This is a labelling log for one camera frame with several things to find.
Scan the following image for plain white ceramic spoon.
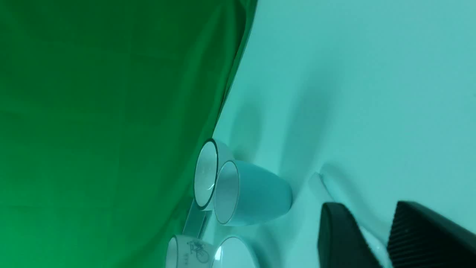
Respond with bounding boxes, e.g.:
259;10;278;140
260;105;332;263
308;172;393;268

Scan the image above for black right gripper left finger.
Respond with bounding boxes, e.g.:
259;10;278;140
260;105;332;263
317;202;382;268

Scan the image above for white cup black rim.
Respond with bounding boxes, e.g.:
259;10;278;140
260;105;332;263
165;235;216;268

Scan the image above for green backdrop cloth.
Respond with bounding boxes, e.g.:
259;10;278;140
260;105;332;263
0;0;258;268

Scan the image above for light blue bowl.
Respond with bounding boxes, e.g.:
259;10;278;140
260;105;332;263
211;236;260;268

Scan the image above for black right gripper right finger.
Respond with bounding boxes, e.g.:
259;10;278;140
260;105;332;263
386;201;476;268

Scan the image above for white bowl black rim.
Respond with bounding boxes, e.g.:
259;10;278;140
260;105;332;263
193;138;235;211

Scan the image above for light blue cup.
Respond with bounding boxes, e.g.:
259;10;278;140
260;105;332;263
214;160;293;227

